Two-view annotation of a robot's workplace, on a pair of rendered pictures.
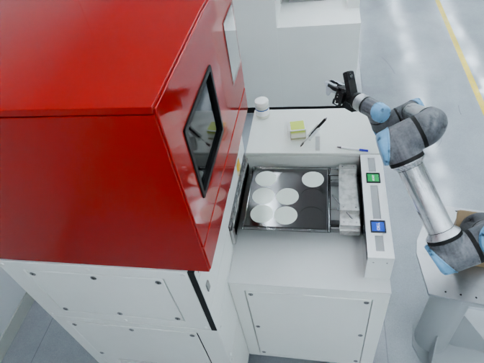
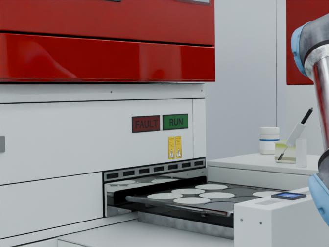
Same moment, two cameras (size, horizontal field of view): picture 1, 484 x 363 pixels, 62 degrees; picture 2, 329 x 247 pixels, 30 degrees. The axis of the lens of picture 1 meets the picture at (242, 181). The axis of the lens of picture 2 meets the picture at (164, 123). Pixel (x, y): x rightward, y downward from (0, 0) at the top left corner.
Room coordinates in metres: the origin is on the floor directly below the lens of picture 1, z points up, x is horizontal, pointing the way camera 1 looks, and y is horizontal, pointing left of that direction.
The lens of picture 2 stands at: (-0.41, -0.85, 1.20)
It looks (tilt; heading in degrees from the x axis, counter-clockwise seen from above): 3 degrees down; 27
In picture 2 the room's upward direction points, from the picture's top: 1 degrees counter-clockwise
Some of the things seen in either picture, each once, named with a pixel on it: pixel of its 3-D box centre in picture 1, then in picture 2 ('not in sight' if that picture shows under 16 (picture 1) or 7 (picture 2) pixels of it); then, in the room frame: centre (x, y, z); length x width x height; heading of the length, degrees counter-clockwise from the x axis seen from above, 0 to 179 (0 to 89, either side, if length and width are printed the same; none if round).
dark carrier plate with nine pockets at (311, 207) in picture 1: (287, 196); (216, 196); (1.19, -0.19, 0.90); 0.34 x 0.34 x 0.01; 74
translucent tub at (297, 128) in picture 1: (297, 130); (289, 151); (1.51, -0.31, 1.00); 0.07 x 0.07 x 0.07; 83
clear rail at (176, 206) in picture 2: (284, 229); (174, 205); (1.02, -0.14, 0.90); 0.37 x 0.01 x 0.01; 74
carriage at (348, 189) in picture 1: (348, 199); not in sight; (1.13, -0.45, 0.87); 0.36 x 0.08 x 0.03; 164
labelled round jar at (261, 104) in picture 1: (262, 107); (269, 140); (1.72, -0.17, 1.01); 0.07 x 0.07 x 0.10
